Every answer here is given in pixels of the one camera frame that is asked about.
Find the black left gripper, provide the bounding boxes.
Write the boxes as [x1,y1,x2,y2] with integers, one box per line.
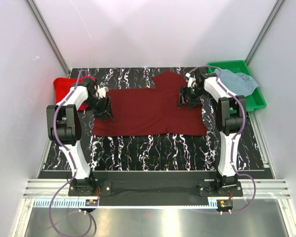
[84,96,114,121]

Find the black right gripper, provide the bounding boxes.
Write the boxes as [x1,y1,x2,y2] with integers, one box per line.
[177,85,206,111]

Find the dark red t-shirt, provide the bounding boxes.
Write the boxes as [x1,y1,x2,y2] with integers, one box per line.
[93,71,207,137]

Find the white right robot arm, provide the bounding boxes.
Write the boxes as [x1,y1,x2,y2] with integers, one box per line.
[178,67,246,196]

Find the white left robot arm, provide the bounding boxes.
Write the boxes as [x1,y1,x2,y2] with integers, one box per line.
[46,77,114,196]

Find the folded pink t-shirt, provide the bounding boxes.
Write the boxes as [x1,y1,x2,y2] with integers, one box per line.
[83,76,96,82]

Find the folded bright red t-shirt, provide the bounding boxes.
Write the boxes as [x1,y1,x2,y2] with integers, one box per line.
[53,78,89,111]

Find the light blue t-shirt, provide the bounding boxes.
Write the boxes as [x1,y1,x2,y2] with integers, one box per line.
[220,69,259,97]

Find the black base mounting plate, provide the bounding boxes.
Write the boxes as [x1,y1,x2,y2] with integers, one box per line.
[68,179,244,198]

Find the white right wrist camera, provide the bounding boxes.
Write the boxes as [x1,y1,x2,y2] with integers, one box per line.
[185,73,196,88]

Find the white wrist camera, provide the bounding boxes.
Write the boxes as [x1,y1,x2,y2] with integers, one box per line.
[185,73,196,88]
[96,87,109,99]

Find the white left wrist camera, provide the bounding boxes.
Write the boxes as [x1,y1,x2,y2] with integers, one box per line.
[96,87,109,99]

